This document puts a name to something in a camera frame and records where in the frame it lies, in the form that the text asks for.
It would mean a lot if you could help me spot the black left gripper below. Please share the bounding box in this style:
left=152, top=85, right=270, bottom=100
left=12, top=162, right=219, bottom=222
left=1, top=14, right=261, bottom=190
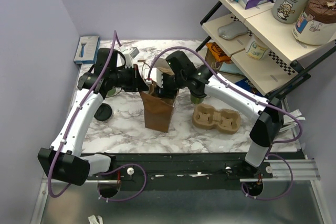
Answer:
left=110, top=64, right=149, bottom=93

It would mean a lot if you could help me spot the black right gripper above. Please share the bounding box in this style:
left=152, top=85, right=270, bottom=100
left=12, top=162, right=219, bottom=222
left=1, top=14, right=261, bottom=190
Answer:
left=153, top=73, right=185, bottom=100

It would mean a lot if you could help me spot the green paper cup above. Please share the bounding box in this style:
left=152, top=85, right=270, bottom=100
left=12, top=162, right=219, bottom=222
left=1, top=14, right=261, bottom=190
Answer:
left=107, top=88, right=116, bottom=97
left=190, top=93, right=207, bottom=105

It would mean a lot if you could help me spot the brown paper bag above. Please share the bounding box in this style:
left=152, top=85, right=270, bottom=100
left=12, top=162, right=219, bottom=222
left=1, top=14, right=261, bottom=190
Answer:
left=138, top=59, right=179, bottom=133

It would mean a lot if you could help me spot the brown cardboard cup carrier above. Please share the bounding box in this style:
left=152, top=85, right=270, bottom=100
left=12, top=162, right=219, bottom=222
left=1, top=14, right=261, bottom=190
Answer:
left=192, top=103, right=241, bottom=134

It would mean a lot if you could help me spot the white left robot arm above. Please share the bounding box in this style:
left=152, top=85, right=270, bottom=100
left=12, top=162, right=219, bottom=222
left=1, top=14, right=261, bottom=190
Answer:
left=37, top=47, right=149, bottom=186

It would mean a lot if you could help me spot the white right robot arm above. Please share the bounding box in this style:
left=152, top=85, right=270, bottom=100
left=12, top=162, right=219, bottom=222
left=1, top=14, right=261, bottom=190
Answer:
left=148, top=47, right=284, bottom=178

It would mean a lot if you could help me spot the orange brown snack bag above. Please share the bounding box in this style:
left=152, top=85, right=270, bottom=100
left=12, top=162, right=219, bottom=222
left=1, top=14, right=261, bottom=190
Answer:
left=205, top=42, right=239, bottom=74

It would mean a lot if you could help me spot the blue razor package box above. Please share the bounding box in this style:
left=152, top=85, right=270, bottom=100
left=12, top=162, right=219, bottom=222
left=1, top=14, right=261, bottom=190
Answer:
left=74, top=36, right=100, bottom=65

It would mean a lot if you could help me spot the grey stone-shaped pouch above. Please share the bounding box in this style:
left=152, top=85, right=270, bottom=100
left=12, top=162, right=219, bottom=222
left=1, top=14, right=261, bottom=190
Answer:
left=217, top=21, right=248, bottom=40

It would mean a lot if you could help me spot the blue snack package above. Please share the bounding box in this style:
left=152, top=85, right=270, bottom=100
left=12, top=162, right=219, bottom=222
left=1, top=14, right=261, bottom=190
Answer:
left=235, top=78, right=263, bottom=97

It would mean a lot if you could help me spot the white printed mug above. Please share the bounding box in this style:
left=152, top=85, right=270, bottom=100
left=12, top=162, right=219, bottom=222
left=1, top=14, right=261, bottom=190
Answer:
left=245, top=35, right=270, bottom=60

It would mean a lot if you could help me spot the beige black folding shelf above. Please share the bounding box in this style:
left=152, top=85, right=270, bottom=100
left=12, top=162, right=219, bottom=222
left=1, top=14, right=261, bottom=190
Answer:
left=196, top=0, right=335, bottom=99

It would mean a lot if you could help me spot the white plastic scrap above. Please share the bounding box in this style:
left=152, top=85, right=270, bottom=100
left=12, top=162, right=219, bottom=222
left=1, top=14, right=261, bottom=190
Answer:
left=88, top=215, right=103, bottom=224

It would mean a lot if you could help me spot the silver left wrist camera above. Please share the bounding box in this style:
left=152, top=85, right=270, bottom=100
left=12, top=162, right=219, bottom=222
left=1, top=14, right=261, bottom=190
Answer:
left=119, top=46, right=139, bottom=59

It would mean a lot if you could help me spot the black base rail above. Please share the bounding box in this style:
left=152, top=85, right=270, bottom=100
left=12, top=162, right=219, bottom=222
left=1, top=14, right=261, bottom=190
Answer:
left=86, top=152, right=274, bottom=192

